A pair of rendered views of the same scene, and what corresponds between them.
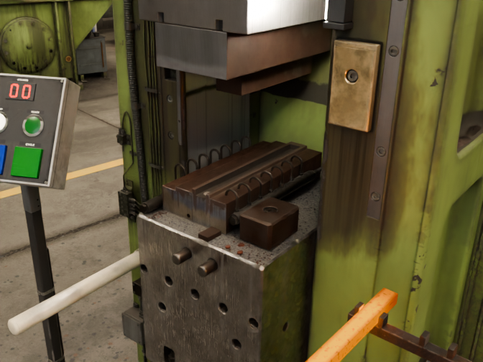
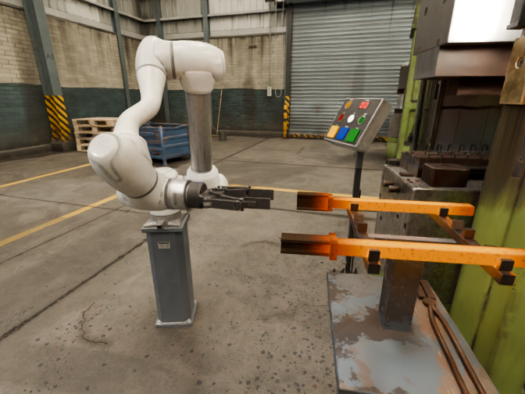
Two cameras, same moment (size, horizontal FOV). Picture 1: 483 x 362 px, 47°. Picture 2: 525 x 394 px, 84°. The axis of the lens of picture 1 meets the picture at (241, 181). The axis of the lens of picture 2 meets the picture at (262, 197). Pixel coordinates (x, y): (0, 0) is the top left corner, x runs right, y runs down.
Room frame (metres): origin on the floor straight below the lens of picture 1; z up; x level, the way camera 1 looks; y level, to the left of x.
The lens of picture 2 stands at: (0.07, -0.59, 1.20)
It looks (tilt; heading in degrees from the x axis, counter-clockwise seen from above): 19 degrees down; 60
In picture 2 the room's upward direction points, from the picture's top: straight up
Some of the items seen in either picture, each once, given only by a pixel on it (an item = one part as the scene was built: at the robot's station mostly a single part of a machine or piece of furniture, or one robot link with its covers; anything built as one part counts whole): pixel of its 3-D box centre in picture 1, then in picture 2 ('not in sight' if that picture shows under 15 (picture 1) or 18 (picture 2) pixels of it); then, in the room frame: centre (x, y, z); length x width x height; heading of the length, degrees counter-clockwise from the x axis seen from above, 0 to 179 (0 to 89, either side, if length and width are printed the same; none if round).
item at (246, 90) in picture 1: (267, 69); (497, 86); (1.36, -0.06, 1.24); 0.30 x 0.07 x 0.06; 143
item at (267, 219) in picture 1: (269, 222); (444, 174); (1.12, -0.07, 0.95); 0.12 x 0.08 x 0.06; 143
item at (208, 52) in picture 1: (249, 37); (486, 63); (1.34, -0.01, 1.32); 0.42 x 0.20 x 0.10; 143
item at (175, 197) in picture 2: not in sight; (182, 194); (0.27, 0.20, 0.94); 0.09 x 0.06 x 0.09; 50
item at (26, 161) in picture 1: (27, 162); (353, 135); (1.31, 0.54, 1.01); 0.07 x 0.05 x 0.07; 78
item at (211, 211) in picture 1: (246, 177); (463, 162); (1.34, -0.01, 0.96); 0.42 x 0.20 x 0.09; 143
